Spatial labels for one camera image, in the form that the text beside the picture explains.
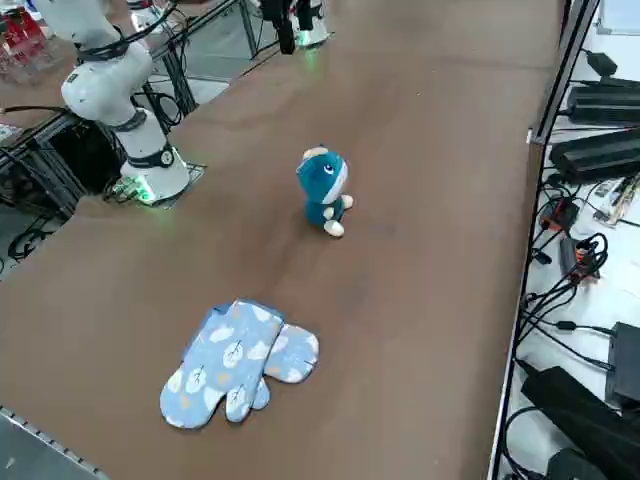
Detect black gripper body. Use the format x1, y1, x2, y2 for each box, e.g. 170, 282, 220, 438
259, 0, 294, 25

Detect blue leaf-print oven mitt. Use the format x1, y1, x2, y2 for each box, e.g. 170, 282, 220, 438
159, 298, 287, 431
205, 301, 321, 386

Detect small blue plush doll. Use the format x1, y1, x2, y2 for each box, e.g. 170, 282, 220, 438
294, 144, 355, 239

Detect clear acrylic stand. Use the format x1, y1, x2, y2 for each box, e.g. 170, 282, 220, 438
0, 47, 64, 85

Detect red box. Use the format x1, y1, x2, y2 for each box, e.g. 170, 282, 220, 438
1, 9, 50, 56

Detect small black power adapter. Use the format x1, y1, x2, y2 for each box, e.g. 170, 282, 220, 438
583, 48, 620, 77

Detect large black power brick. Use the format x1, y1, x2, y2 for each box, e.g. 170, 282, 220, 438
567, 84, 640, 125
548, 127, 640, 185

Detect red and black device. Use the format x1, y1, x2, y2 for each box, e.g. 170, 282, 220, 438
538, 196, 581, 232

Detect small circuit boards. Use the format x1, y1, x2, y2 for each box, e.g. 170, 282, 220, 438
593, 175, 640, 229

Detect orange and black device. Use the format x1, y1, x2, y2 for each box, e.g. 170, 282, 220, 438
558, 236, 602, 285

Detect black rectangular box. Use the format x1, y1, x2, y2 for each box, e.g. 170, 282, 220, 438
603, 321, 640, 412

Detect big black power adapter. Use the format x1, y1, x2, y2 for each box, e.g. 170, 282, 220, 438
519, 366, 640, 480

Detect black frame struts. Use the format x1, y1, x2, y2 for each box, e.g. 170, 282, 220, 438
144, 0, 281, 126

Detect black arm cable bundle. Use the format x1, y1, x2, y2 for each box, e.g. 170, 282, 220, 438
74, 0, 241, 64

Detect aluminium camera frame post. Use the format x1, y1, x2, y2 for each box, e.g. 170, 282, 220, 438
527, 0, 601, 147

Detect black aluminium frame rack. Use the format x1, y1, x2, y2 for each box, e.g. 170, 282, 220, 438
0, 107, 126, 224

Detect black cable with inline connector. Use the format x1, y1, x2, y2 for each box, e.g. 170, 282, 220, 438
519, 292, 617, 372

